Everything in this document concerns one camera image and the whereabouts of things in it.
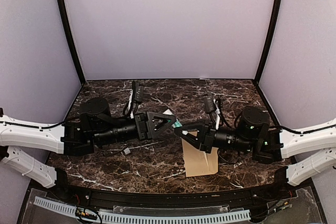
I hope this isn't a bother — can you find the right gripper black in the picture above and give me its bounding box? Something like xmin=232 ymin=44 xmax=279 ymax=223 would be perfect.
xmin=174 ymin=119 xmax=255 ymax=154

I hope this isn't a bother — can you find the black front table rail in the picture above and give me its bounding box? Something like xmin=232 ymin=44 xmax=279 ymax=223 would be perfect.
xmin=31 ymin=174 xmax=297 ymax=209

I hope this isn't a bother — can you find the brown paper envelope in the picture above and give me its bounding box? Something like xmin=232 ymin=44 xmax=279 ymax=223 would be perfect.
xmin=181 ymin=139 xmax=218 ymax=177

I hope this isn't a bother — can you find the black frame post left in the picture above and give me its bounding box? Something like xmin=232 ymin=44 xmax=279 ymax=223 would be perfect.
xmin=57 ymin=0 xmax=86 ymax=85

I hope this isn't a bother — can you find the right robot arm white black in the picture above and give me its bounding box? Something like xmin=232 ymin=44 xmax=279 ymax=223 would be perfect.
xmin=174 ymin=106 xmax=335 ymax=200

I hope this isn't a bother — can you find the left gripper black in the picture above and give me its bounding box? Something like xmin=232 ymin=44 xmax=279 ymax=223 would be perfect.
xmin=93 ymin=111 xmax=177 ymax=147

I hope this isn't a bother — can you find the white slotted cable duct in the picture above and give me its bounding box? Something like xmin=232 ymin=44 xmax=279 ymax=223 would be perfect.
xmin=34 ymin=197 xmax=251 ymax=223

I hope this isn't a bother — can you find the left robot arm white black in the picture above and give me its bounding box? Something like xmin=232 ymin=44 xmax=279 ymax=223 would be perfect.
xmin=1 ymin=98 xmax=176 ymax=201

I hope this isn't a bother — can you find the green white glue stick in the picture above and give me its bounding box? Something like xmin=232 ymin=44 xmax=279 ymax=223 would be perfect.
xmin=163 ymin=108 xmax=182 ymax=129

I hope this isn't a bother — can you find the small grey glue cap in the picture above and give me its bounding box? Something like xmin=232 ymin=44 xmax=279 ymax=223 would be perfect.
xmin=123 ymin=148 xmax=131 ymax=155

